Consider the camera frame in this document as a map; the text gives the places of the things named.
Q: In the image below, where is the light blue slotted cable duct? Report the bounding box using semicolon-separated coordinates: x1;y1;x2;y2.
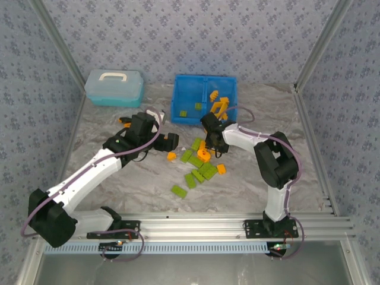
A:
43;241;271;255

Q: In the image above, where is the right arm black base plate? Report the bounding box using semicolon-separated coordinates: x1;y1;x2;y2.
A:
243;219;299;240

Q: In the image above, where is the blue divided plastic bin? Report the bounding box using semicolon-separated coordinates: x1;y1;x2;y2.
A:
170;74;238;127

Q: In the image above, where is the aluminum frame lower post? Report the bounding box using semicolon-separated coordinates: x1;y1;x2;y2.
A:
16;239;45;285
341;239;371;285

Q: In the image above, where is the clear teal storage box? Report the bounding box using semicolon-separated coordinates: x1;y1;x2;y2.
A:
84;69;145;108

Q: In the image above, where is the aluminum frame post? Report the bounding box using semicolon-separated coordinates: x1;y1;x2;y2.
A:
293;0;354;90
341;239;371;285
16;239;45;285
29;0;87;90

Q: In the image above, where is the orange lego window frame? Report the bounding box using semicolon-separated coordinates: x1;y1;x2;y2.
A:
211;102;230;121

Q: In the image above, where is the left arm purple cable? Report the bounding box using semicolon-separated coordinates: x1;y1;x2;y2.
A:
20;106;166;262

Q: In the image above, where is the wide aluminum frame rail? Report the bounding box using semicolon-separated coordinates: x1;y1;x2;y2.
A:
32;212;356;240

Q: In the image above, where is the aluminum table side rail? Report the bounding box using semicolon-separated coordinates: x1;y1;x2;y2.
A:
46;88;88;219
292;83;341;217

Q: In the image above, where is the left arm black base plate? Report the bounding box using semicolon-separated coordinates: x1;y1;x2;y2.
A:
86;220;141;240

